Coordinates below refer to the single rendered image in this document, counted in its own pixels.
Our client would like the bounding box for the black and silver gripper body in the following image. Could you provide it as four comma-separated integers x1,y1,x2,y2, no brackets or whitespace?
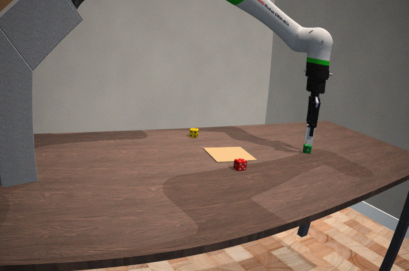
306,77,326,107

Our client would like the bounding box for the tan flat mat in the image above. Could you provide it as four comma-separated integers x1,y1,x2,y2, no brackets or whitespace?
203,147,256,163

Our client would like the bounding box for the green die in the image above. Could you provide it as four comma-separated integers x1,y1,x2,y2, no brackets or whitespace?
303,144,312,154

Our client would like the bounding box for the red die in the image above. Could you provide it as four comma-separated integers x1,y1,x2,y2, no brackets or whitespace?
233,158,247,171

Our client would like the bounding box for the yellow die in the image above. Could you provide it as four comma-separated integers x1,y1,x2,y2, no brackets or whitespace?
189,128,199,138

